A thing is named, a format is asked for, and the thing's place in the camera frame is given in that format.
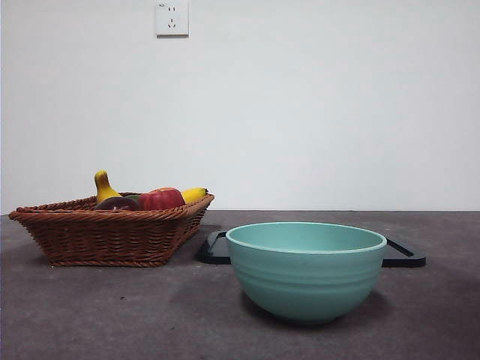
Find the yellow banana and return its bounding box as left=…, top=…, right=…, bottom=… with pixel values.
left=93, top=169, right=209, bottom=204

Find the teal ceramic bowl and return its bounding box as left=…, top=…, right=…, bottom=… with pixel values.
left=224, top=221, right=388, bottom=326

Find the red apple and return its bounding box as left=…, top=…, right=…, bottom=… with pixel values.
left=137, top=186, right=187, bottom=211

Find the brown wicker basket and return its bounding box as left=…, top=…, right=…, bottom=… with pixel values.
left=7, top=193, right=215, bottom=268

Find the white wall socket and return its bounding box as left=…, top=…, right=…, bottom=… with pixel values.
left=155, top=1, right=190, bottom=38

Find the dark teal rectangular tray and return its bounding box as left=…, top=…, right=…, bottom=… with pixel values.
left=194, top=229, right=428, bottom=269

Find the dark red plum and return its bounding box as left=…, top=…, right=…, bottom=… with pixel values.
left=93, top=197, right=142, bottom=211

